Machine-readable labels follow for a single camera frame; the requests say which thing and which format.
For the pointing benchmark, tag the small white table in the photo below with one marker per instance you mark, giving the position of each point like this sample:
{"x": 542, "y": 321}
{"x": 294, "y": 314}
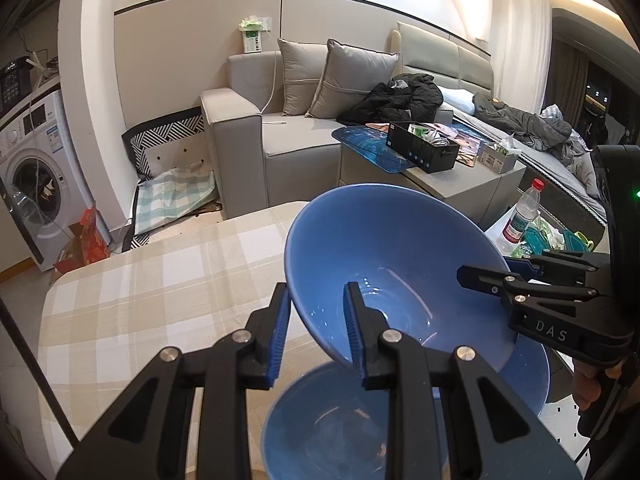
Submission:
{"x": 494, "y": 240}

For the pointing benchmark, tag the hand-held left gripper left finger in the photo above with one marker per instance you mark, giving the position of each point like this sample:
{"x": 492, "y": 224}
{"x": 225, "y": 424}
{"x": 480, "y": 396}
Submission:
{"x": 279, "y": 335}

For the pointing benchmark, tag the person's right hand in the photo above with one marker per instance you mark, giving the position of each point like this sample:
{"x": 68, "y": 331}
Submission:
{"x": 587, "y": 385}

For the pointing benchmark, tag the clear plastic water bottle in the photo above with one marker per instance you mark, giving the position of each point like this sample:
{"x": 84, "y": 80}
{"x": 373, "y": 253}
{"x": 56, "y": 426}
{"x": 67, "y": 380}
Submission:
{"x": 520, "y": 220}

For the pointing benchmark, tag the white tissue box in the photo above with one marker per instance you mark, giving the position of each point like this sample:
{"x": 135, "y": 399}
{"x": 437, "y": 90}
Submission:
{"x": 495, "y": 160}

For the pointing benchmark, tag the white sheer curtain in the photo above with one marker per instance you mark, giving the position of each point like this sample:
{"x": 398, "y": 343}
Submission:
{"x": 520, "y": 35}

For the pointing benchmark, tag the dark window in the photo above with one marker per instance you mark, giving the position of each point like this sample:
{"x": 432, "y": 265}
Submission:
{"x": 610, "y": 100}

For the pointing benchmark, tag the green white tissue pack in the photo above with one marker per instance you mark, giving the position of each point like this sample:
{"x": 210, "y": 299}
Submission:
{"x": 251, "y": 35}

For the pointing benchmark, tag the blue ceramic bowl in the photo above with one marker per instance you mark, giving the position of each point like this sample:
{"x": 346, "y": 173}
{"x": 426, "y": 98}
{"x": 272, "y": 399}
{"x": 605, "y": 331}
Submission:
{"x": 320, "y": 420}
{"x": 532, "y": 375}
{"x": 400, "y": 240}

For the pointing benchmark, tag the green checked cloth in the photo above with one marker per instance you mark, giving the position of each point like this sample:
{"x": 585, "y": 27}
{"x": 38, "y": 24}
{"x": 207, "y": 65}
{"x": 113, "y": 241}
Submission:
{"x": 170, "y": 195}

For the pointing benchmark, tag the beige padded headboard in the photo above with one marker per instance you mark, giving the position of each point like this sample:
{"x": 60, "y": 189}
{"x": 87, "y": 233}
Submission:
{"x": 450, "y": 60}

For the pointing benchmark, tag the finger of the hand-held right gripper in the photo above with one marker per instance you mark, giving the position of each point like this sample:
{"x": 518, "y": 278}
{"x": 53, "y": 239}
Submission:
{"x": 485, "y": 277}
{"x": 560, "y": 262}

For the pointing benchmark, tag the bed with grey sheet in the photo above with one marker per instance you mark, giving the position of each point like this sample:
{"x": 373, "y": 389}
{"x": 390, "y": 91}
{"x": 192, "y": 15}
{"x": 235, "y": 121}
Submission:
{"x": 550, "y": 170}

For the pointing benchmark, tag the black cardboard box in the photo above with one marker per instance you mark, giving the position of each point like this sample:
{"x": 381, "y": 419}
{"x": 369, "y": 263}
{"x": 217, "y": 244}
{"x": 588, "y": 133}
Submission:
{"x": 420, "y": 152}

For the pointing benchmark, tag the blue plastic tray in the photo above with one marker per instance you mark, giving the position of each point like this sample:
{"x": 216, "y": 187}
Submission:
{"x": 365, "y": 147}

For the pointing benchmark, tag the black pressure cooker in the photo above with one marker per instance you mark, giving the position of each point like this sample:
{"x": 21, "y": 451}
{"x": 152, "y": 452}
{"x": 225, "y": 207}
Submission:
{"x": 12, "y": 85}

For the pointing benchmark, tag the dark brown curtain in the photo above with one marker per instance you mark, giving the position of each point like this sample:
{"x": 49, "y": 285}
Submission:
{"x": 570, "y": 70}

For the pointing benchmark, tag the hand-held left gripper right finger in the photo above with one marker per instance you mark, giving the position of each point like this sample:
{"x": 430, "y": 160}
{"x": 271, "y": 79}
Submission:
{"x": 354, "y": 335}

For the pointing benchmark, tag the grey sofa pillow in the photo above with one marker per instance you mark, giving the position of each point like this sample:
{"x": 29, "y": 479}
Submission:
{"x": 300, "y": 75}
{"x": 350, "y": 80}

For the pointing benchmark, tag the white bed pillow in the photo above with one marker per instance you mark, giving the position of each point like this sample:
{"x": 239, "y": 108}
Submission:
{"x": 457, "y": 100}

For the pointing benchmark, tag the grey crumpled jacket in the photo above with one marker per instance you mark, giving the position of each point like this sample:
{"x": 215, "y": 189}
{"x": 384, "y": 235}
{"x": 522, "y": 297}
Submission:
{"x": 520, "y": 122}

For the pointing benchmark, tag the teal lidded cup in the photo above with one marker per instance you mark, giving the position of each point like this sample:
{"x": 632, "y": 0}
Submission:
{"x": 575, "y": 240}

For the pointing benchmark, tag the grey plaid crumpled clothes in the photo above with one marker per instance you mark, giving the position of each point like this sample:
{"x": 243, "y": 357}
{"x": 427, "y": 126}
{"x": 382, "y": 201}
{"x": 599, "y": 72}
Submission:
{"x": 575, "y": 145}

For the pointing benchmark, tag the black white patterned basket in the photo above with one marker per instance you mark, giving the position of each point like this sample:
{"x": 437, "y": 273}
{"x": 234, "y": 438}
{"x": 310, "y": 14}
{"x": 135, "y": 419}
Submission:
{"x": 165, "y": 130}

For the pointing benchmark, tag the black jacket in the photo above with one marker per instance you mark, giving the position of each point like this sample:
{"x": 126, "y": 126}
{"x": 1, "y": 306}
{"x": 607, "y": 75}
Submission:
{"x": 390, "y": 100}

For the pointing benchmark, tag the white washing machine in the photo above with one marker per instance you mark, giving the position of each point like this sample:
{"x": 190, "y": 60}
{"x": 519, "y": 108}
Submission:
{"x": 50, "y": 125}

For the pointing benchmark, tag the grey fabric sofa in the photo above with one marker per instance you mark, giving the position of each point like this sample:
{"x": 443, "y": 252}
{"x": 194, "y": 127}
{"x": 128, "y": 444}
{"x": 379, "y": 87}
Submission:
{"x": 300, "y": 145}

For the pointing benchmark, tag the red paper bag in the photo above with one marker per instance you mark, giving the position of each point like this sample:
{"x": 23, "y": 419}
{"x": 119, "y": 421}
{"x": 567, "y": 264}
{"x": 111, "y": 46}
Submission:
{"x": 85, "y": 245}

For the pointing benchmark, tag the grey side cabinet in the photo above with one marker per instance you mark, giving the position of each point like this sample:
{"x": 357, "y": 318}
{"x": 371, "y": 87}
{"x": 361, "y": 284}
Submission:
{"x": 450, "y": 190}

